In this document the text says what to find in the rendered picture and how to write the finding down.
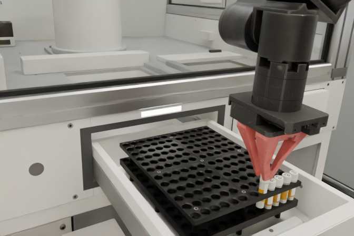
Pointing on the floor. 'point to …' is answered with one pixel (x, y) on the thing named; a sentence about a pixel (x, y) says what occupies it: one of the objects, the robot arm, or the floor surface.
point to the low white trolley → (99, 229)
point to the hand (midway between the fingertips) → (264, 171)
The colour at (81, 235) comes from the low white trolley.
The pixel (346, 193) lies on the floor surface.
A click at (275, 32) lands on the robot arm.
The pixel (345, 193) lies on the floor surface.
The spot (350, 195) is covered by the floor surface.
